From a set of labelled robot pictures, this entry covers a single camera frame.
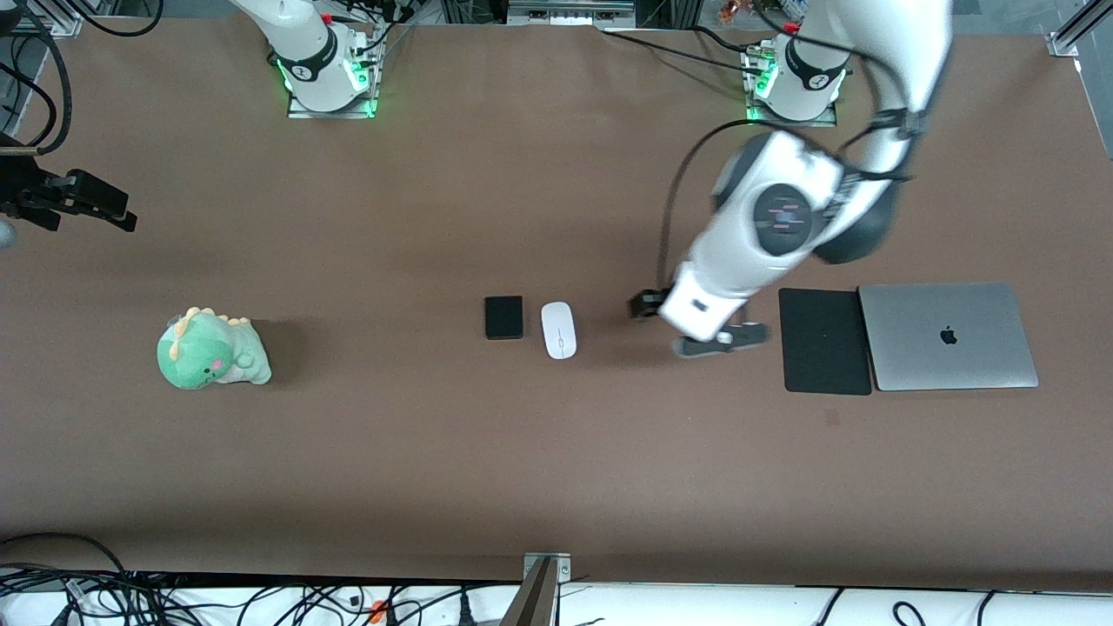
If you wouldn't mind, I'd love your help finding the aluminium frame profile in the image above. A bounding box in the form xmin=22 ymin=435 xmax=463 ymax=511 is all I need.
xmin=1048 ymin=0 xmax=1113 ymax=57
xmin=0 ymin=0 xmax=85 ymax=37

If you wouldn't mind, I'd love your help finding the aluminium post with bracket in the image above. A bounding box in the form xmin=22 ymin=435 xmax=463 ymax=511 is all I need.
xmin=503 ymin=552 xmax=572 ymax=626

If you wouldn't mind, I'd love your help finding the black looping floor cable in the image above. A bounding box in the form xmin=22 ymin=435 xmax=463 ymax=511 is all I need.
xmin=0 ymin=532 xmax=131 ymax=579

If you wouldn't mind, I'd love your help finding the green dinosaur plush toy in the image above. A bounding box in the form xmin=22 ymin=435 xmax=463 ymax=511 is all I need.
xmin=157 ymin=306 xmax=273 ymax=390

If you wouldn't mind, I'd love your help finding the grey metal equipment box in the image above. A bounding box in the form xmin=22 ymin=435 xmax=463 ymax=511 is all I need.
xmin=507 ymin=0 xmax=637 ymax=27

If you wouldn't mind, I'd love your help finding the silver closed laptop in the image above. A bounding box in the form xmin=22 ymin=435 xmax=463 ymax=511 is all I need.
xmin=858 ymin=282 xmax=1041 ymax=392

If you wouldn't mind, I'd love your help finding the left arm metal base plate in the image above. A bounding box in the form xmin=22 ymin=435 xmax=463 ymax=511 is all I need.
xmin=743 ymin=43 xmax=840 ymax=129

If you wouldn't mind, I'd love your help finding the black mouse pad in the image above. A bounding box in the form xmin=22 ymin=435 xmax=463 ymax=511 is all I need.
xmin=778 ymin=288 xmax=873 ymax=396

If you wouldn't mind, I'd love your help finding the white computer mouse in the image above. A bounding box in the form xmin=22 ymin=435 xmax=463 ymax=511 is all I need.
xmin=540 ymin=301 xmax=578 ymax=360

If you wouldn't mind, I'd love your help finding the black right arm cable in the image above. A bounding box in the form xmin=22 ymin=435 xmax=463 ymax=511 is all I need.
xmin=0 ymin=9 xmax=73 ymax=156

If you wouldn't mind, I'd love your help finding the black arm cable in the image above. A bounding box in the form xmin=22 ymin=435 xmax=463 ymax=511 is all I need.
xmin=0 ymin=9 xmax=73 ymax=156
xmin=654 ymin=117 xmax=914 ymax=296

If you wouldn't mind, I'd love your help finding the black cable across table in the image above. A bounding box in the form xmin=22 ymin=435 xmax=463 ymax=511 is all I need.
xmin=600 ymin=29 xmax=766 ymax=75

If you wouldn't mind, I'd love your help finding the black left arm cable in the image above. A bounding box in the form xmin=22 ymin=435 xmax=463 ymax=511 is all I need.
xmin=654 ymin=117 xmax=914 ymax=296

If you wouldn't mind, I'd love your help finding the black phone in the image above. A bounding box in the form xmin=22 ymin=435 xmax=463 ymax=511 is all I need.
xmin=484 ymin=296 xmax=525 ymax=341

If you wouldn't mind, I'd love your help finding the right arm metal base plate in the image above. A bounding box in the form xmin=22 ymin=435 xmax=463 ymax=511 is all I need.
xmin=287 ymin=26 xmax=381 ymax=120

